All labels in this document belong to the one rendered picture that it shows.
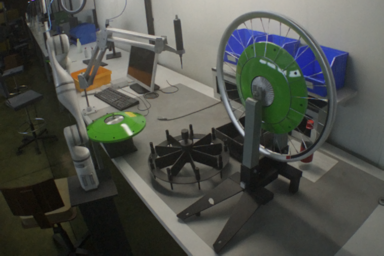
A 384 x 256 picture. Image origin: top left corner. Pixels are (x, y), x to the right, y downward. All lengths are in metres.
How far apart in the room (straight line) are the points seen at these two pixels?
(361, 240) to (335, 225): 0.12
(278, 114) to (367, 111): 0.61
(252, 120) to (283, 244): 0.44
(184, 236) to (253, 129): 0.44
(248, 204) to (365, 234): 0.46
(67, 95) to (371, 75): 1.34
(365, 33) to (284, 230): 0.88
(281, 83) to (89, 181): 0.96
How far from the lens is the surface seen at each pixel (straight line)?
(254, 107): 0.96
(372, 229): 1.18
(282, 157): 1.07
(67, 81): 1.35
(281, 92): 0.94
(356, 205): 1.25
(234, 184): 1.15
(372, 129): 1.48
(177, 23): 1.57
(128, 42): 1.74
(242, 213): 1.06
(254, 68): 0.99
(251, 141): 1.01
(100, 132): 1.47
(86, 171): 1.42
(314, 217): 1.16
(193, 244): 1.06
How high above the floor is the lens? 1.73
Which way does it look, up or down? 25 degrees down
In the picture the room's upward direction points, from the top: 6 degrees counter-clockwise
